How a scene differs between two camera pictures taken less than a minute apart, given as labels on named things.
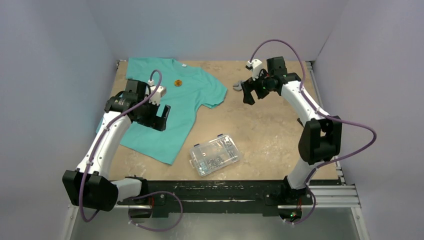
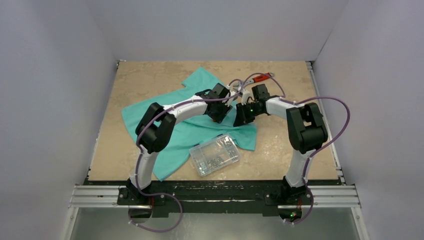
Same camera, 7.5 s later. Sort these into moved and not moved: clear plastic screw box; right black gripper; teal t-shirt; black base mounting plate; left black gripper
Moved: left black gripper; teal t-shirt; right black gripper
Not moved: clear plastic screw box; black base mounting plate
